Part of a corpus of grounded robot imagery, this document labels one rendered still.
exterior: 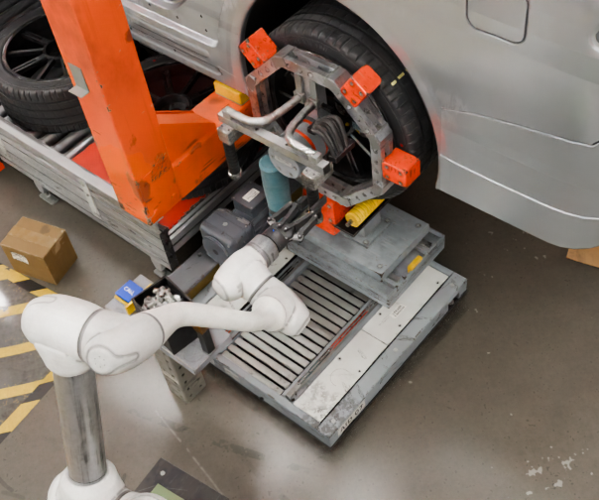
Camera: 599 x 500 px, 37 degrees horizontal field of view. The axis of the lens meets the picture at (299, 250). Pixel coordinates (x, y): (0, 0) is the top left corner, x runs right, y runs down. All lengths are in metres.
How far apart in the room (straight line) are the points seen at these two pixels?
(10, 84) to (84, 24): 1.40
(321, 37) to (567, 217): 0.87
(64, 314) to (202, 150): 1.22
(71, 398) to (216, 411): 1.09
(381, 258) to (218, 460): 0.93
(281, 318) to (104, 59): 0.91
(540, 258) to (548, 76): 1.44
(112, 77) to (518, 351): 1.70
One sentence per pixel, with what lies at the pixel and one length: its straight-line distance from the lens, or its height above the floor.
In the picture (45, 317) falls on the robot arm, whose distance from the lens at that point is 2.16.
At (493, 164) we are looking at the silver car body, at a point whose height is 0.96.
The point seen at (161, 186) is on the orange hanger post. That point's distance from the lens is 3.10.
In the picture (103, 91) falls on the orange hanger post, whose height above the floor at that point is 1.13.
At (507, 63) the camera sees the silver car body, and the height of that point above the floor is 1.32.
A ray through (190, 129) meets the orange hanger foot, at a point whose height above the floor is 0.74.
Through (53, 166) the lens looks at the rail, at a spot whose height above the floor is 0.34.
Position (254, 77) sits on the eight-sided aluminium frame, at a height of 0.98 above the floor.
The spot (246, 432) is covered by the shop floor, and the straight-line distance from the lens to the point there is 3.23.
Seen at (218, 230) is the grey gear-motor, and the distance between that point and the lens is 3.25.
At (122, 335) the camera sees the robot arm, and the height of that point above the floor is 1.18.
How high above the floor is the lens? 2.79
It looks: 50 degrees down
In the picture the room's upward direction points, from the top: 10 degrees counter-clockwise
